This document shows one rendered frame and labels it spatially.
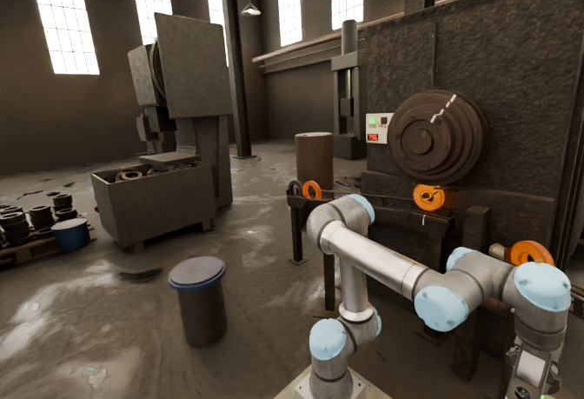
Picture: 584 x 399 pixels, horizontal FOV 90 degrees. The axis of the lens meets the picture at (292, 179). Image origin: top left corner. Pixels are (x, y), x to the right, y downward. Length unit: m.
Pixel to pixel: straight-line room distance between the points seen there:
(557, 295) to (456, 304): 0.16
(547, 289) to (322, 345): 0.62
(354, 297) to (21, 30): 10.59
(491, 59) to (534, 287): 1.19
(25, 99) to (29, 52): 1.23
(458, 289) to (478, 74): 1.22
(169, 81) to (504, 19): 2.82
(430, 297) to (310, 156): 3.82
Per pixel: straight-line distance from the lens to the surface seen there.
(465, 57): 1.70
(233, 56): 8.36
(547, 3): 1.65
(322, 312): 2.08
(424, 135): 1.50
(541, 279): 0.68
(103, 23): 11.17
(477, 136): 1.52
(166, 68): 3.42
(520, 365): 0.81
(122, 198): 3.10
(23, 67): 10.77
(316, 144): 4.29
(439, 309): 0.60
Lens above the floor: 1.31
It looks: 14 degrees down
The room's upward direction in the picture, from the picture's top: 3 degrees counter-clockwise
